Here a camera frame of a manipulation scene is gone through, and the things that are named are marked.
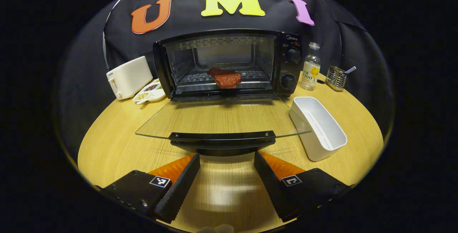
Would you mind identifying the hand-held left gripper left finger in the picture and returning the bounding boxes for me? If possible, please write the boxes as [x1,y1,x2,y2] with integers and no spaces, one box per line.
[101,153,201,224]

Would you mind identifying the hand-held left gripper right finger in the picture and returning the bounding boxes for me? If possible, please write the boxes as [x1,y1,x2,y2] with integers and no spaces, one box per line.
[254,150,354,223]

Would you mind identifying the red meat piece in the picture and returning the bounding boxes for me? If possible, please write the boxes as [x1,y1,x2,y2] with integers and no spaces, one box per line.
[207,67,242,89]

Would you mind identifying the black electric oven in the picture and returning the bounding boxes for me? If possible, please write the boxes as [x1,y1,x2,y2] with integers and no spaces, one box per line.
[135,28,312,157]

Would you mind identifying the white rectangular container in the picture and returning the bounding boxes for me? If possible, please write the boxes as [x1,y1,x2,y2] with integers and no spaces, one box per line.
[289,96,348,162]

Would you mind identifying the white divided seed dish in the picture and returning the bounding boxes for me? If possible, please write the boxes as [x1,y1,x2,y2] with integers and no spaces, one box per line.
[133,79,167,105]

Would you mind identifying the white toaster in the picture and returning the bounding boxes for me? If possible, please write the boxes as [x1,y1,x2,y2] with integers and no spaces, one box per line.
[106,56,154,101]

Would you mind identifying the clear plastic bottle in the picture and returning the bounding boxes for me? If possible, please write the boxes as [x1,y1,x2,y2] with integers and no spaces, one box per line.
[300,42,321,91]

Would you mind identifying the metal wire holder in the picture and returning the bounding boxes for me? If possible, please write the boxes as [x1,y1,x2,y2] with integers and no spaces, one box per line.
[325,65,347,92]

